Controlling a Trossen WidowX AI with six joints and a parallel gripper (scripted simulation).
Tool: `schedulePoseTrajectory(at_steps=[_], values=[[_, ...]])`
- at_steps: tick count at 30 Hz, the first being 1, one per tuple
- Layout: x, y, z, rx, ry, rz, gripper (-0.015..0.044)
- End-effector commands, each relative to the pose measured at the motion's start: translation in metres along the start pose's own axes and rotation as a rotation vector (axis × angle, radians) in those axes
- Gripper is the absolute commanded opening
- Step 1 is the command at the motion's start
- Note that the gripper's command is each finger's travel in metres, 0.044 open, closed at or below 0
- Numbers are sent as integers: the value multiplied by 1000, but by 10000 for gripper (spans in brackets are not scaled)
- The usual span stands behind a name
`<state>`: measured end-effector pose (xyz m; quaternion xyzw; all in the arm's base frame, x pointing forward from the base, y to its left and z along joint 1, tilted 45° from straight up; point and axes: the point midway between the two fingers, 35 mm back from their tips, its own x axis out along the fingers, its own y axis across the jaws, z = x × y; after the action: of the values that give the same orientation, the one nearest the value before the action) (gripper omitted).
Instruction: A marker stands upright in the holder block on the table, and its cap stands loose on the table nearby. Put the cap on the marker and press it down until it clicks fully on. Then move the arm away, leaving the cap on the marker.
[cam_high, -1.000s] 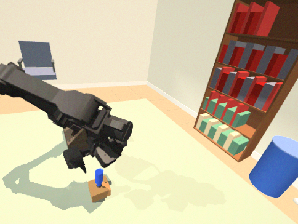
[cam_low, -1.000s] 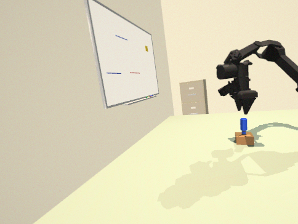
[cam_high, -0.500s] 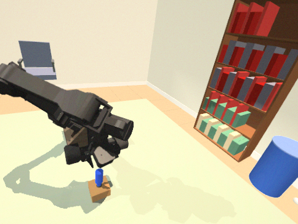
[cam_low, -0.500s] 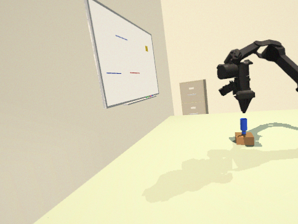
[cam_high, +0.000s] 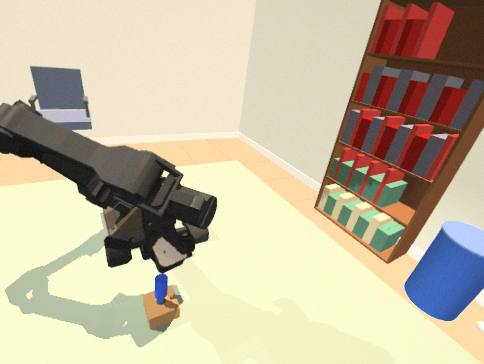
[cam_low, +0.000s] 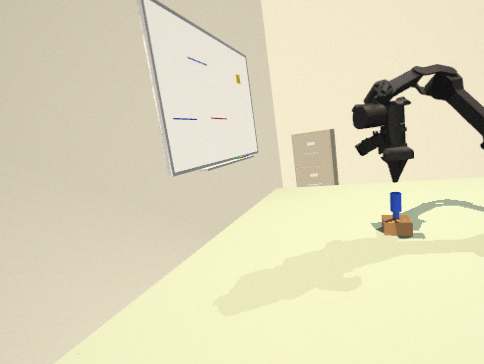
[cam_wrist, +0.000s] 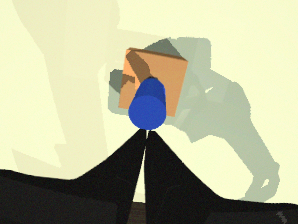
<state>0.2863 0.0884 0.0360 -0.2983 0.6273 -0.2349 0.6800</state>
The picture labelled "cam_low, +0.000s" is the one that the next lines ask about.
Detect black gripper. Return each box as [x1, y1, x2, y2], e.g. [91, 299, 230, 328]
[379, 123, 414, 183]

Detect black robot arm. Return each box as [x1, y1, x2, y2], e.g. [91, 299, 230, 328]
[352, 64, 484, 156]

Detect orange square block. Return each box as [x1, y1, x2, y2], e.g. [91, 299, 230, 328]
[381, 215, 413, 236]

